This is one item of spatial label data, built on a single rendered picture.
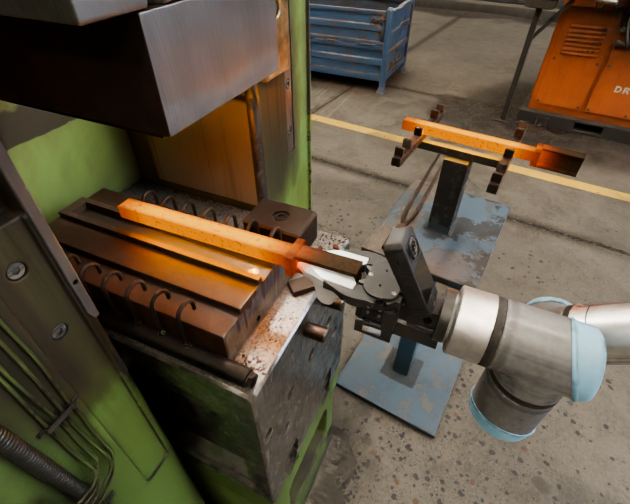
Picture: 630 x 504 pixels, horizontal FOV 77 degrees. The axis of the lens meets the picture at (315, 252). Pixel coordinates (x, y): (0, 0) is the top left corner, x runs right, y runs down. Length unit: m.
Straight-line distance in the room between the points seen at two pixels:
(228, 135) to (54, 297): 0.45
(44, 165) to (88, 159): 0.09
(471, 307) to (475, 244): 0.63
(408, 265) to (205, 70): 0.29
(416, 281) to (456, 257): 0.59
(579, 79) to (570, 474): 2.94
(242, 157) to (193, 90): 0.44
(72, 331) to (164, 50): 0.35
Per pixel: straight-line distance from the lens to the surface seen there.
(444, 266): 1.03
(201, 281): 0.63
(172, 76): 0.37
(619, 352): 0.66
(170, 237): 0.73
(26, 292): 0.51
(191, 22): 0.39
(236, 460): 0.97
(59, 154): 0.92
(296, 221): 0.73
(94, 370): 0.63
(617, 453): 1.85
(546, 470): 1.69
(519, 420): 0.61
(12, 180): 0.46
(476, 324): 0.50
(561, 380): 0.53
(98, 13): 0.33
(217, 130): 0.83
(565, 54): 3.85
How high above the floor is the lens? 1.42
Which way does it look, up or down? 42 degrees down
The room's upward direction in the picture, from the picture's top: straight up
